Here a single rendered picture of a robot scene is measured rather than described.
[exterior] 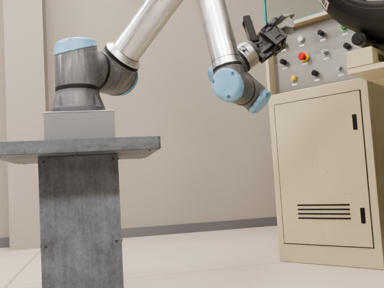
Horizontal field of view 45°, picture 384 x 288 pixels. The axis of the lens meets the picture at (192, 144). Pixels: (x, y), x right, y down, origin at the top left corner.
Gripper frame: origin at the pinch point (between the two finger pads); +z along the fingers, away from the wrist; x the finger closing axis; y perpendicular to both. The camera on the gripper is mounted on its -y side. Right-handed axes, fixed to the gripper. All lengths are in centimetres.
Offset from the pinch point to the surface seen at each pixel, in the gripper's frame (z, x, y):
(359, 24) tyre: 12.4, 2.1, 19.8
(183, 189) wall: -31, -261, -60
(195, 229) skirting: -45, -273, -28
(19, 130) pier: -108, -187, -161
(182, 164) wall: -19, -253, -76
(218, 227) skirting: -28, -278, -17
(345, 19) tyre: 11.8, 0.7, 14.4
